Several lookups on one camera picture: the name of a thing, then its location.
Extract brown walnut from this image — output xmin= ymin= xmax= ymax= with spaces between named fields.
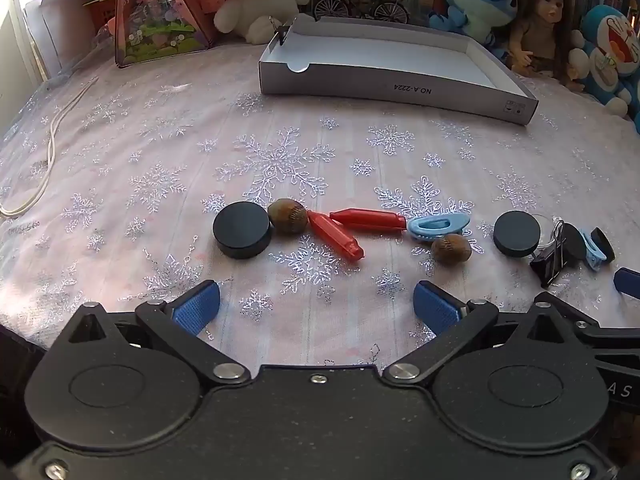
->
xmin=267 ymin=198 xmax=309 ymax=236
xmin=431 ymin=233 xmax=473 ymax=265

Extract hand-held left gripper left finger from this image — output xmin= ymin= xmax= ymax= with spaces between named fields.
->
xmin=67 ymin=279 xmax=252 ymax=386

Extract blue robot cat plush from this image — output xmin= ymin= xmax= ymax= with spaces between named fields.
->
xmin=570 ymin=4 xmax=640 ymax=133

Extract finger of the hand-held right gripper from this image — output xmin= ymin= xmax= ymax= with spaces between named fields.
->
xmin=614 ymin=267 xmax=640 ymax=295
xmin=575 ymin=320 xmax=640 ymax=350

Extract white cardboard box tray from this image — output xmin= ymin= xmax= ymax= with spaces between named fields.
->
xmin=258 ymin=15 xmax=540 ymax=127

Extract white cable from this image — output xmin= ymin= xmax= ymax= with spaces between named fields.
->
xmin=0 ymin=77 xmax=98 ymax=218

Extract clear plastic dome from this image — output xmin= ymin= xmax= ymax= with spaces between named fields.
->
xmin=525 ymin=212 xmax=553 ymax=251

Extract pink toy house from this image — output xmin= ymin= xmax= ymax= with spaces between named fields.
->
xmin=114 ymin=0 xmax=218 ymax=68

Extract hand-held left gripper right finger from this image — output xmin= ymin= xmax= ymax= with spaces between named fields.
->
xmin=381 ymin=279 xmax=598 ymax=386

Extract black model bicycle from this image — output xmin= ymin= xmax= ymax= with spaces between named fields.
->
xmin=313 ymin=0 xmax=411 ymax=25

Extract brown-haired baby doll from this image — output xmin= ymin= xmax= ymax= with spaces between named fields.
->
xmin=502 ymin=0 xmax=586 ymax=93

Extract large black puck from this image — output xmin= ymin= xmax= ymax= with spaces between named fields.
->
xmin=212 ymin=201 xmax=274 ymax=260

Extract light blue hair clip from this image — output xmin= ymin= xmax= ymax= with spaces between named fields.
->
xmin=579 ymin=230 xmax=608 ymax=272
xmin=406 ymin=213 xmax=473 ymax=243

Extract red plastic whistle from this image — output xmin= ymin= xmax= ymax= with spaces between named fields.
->
xmin=306 ymin=210 xmax=366 ymax=262
xmin=329 ymin=207 xmax=408 ymax=234

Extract pink snowflake tablecloth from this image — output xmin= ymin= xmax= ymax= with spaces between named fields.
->
xmin=0 ymin=35 xmax=640 ymax=376

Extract small black puck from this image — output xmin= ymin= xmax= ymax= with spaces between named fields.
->
xmin=493 ymin=211 xmax=543 ymax=258
xmin=561 ymin=227 xmax=617 ymax=267

